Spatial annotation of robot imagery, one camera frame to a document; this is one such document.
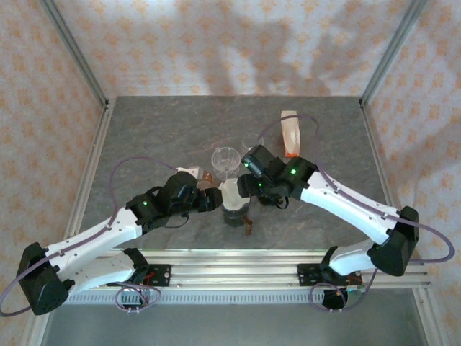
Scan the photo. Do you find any white paper coffee filter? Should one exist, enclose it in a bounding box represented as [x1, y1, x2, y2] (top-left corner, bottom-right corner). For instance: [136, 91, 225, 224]
[219, 178, 250, 213]

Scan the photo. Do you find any dark glass coffee server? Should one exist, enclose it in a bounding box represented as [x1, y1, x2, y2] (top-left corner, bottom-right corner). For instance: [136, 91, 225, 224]
[222, 212, 255, 238]

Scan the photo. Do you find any clear ribbed coffee dripper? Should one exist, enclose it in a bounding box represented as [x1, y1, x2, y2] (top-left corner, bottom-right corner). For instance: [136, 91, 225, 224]
[210, 146, 241, 181]

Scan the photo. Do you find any coffee filter pack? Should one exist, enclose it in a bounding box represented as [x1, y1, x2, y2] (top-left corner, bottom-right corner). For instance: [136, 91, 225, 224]
[279, 110, 303, 159]

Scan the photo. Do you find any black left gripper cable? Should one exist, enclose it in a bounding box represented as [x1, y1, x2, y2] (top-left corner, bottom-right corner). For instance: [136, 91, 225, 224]
[158, 211, 191, 231]

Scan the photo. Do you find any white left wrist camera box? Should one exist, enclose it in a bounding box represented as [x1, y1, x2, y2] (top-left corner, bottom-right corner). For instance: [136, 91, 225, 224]
[175, 164, 203, 180]

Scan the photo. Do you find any clear glass cup with handle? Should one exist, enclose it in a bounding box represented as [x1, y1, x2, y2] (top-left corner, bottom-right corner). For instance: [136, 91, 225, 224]
[242, 133, 265, 150]

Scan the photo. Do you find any wide aluminium mounting rail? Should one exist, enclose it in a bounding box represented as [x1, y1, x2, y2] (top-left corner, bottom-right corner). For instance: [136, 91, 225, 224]
[37, 248, 433, 291]

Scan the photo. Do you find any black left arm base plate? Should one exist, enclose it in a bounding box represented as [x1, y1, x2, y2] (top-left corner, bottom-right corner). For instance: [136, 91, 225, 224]
[133, 264, 171, 288]

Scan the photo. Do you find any aluminium table edge rail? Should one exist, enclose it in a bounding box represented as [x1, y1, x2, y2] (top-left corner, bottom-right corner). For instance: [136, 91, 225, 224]
[57, 97, 117, 260]
[359, 100, 411, 260]

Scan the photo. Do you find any grey slotted cable duct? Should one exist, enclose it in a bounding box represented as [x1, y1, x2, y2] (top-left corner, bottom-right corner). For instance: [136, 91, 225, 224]
[52, 290, 422, 306]

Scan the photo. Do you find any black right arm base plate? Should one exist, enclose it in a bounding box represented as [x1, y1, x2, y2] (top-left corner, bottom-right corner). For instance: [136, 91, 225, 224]
[297, 262, 364, 288]

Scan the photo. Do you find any aluminium frame post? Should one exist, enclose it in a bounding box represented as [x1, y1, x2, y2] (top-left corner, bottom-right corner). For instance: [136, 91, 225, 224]
[19, 290, 55, 346]
[412, 288, 446, 346]
[38, 0, 111, 107]
[359, 0, 429, 108]

